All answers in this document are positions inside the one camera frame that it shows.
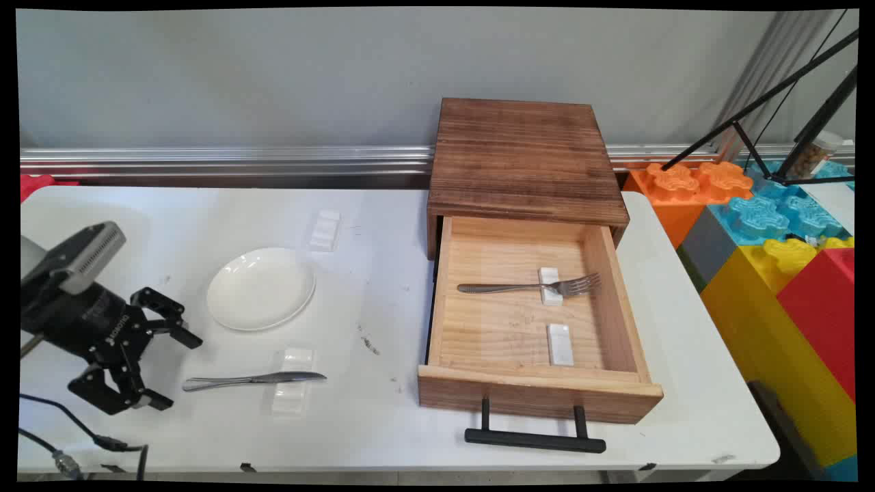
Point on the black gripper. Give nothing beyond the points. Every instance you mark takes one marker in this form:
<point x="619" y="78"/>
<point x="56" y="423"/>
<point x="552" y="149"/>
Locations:
<point x="85" y="320"/>

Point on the silver table knife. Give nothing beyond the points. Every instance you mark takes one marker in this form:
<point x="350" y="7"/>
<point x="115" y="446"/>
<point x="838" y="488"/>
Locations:
<point x="253" y="379"/>

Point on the white round plate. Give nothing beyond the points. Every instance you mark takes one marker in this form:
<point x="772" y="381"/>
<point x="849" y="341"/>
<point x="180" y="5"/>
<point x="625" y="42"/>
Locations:
<point x="261" y="288"/>

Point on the white ceramic cutlery rest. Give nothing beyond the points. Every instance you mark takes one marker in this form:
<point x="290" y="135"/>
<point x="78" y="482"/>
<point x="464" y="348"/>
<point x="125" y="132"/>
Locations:
<point x="560" y="344"/>
<point x="325" y="229"/>
<point x="549" y="296"/>
<point x="292" y="400"/>

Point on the red cloth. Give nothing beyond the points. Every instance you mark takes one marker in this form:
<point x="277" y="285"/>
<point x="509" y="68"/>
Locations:
<point x="34" y="184"/>

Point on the light wooden drawer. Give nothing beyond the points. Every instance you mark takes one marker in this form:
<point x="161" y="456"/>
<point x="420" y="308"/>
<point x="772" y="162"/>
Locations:
<point x="519" y="328"/>

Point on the silver fork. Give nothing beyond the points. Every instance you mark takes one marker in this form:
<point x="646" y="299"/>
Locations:
<point x="526" y="288"/>

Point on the dark brown wooden cabinet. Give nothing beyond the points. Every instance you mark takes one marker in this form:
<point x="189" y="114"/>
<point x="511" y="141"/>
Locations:
<point x="523" y="160"/>

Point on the orange giant building block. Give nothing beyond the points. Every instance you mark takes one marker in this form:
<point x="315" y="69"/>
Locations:
<point x="683" y="188"/>

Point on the grey giant building block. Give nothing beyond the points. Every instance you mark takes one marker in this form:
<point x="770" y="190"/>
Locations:
<point x="707" y="247"/>

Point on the yellow giant building block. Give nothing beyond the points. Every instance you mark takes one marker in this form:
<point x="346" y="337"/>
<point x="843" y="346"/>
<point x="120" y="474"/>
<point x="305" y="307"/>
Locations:
<point x="779" y="321"/>

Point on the blue giant building block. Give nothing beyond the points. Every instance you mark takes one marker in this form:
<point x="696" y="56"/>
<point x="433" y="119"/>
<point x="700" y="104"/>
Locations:
<point x="779" y="212"/>

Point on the red giant building block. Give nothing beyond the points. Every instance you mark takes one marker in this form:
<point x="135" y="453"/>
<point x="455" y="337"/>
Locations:
<point x="824" y="307"/>

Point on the black tripod stand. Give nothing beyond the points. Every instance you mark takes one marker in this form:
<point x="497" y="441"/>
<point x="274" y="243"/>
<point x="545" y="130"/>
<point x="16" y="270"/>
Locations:
<point x="793" y="102"/>

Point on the clear jar of nuts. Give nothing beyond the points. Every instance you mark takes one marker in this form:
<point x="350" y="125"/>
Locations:
<point x="817" y="154"/>

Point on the white board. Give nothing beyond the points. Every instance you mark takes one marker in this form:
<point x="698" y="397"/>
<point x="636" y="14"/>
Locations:
<point x="830" y="201"/>

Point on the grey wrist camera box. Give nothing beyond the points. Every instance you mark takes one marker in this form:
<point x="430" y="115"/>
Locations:
<point x="85" y="256"/>

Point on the aluminium wall rail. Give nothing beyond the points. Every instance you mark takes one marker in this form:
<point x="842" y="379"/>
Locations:
<point x="225" y="161"/>

